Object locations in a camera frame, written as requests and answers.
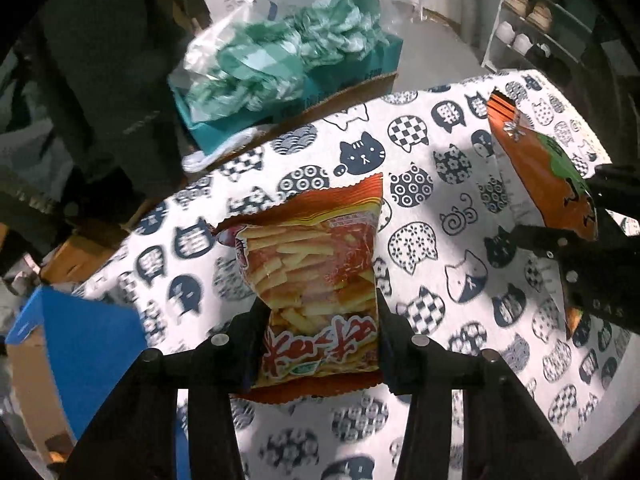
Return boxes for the grey shoe rack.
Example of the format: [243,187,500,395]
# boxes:
[480,0,601,91]

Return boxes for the blue cardboard box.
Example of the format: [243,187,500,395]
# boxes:
[5,285,191,480]

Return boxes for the orange green snack packet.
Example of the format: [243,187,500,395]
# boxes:
[486,89,599,340]

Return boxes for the grey plastic bag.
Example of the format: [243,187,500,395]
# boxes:
[0,125,76,171]

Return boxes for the green tissue paper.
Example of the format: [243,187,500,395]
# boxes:
[187,0,391,121]

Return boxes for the dark cloth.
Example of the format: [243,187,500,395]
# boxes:
[40,0,201,196]

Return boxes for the teal box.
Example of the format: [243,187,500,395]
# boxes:
[170,35,405,153]

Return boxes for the red fries snack packet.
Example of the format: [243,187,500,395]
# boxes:
[212,172,385,406]

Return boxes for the brown cardboard piece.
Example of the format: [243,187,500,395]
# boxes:
[40,232,122,286]

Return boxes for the cat print tablecloth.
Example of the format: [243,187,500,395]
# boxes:
[75,67,633,480]

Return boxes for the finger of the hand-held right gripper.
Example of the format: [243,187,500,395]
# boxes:
[505,224,598,262]
[582,162,640,196]

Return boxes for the black shoe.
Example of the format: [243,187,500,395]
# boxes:
[530,42,572,86]

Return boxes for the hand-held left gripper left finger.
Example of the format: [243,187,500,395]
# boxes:
[60,297,273,480]

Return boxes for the clear plastic bag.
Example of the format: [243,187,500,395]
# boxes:
[167,15,281,96]

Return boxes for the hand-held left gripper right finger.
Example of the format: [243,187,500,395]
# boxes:
[375,290,581,480]

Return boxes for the white cloth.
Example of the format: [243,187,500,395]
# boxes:
[181,127,271,173]

